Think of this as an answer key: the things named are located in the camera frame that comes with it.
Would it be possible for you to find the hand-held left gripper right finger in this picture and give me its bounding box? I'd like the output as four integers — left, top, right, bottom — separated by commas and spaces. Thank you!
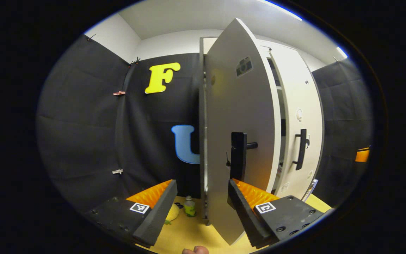
228, 178, 325, 249

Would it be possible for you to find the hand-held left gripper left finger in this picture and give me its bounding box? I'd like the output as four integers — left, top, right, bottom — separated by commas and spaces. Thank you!
83, 179, 178, 248

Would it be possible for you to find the white shoe cabinet door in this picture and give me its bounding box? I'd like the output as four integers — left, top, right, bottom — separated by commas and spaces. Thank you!
259, 40, 325, 200
203, 18, 282, 246

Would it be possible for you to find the white shoe cabinet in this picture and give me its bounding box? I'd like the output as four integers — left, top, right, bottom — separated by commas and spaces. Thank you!
199, 36, 289, 226

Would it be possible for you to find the yellow plush toy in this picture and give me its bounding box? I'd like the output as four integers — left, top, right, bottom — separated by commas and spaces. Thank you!
164, 203, 180, 225

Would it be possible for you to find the green label bottle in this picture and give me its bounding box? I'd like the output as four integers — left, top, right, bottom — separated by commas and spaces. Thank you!
184, 196, 196, 217

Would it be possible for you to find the black backdrop cloth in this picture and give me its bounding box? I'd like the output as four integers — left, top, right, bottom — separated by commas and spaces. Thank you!
37, 34, 203, 212
312, 58, 373, 208

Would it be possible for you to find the black door handle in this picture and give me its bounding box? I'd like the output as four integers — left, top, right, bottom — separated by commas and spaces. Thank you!
292, 129, 310, 171
230, 132, 258, 181

